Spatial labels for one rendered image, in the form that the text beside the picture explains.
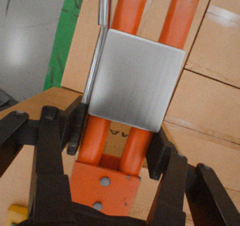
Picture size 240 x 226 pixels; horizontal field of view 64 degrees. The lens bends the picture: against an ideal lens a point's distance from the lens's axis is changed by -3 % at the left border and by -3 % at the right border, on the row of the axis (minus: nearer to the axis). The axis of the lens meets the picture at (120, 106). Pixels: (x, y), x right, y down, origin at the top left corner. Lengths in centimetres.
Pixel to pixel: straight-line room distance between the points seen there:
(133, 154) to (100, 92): 6
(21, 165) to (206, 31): 67
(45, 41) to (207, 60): 95
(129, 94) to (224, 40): 65
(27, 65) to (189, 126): 103
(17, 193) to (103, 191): 27
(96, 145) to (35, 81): 122
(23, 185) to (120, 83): 31
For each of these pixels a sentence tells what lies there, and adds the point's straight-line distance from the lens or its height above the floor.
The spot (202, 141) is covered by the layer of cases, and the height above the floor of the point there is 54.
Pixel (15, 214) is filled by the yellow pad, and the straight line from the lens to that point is 44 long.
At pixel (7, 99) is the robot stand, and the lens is 147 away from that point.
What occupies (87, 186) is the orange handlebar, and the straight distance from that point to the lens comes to 19.
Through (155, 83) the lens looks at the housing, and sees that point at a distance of 16.
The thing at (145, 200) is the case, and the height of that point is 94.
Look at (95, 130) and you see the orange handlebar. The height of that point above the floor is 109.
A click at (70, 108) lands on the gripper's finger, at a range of 16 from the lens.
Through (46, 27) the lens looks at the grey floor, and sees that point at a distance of 134.
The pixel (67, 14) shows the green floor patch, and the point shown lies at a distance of 131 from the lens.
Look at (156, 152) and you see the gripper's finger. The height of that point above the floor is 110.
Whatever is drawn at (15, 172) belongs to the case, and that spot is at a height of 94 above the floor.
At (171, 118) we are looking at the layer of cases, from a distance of 76.
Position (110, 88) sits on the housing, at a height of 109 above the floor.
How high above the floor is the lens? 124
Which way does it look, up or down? 75 degrees down
